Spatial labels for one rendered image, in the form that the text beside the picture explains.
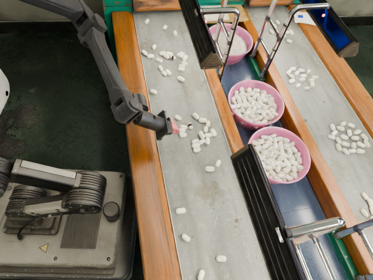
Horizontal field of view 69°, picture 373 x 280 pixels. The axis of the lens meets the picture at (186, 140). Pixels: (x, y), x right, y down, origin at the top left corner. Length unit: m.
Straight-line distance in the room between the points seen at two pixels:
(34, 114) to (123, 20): 1.06
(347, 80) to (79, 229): 1.49
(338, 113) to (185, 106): 0.74
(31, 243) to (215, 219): 0.78
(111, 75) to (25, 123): 1.40
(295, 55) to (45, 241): 1.54
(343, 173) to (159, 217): 0.79
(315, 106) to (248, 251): 0.79
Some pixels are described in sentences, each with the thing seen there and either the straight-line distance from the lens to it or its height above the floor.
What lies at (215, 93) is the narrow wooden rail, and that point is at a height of 0.76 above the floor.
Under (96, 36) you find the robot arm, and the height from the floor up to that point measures 1.06.
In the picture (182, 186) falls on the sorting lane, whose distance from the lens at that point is 1.05.
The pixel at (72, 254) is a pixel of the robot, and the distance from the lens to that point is 1.30.
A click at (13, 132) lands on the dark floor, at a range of 2.28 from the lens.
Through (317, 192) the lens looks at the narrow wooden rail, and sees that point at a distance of 1.27.
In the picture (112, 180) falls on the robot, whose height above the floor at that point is 0.48.
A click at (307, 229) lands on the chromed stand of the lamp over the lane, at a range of 0.70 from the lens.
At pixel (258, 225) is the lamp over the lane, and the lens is 0.71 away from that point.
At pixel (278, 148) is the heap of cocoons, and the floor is 0.73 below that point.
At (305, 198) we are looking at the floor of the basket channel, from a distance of 1.26.
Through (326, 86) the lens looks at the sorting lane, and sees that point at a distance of 1.59.
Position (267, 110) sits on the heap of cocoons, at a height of 0.73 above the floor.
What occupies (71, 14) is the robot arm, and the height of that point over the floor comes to 1.09.
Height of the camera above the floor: 1.72
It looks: 58 degrees down
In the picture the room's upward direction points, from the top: 10 degrees clockwise
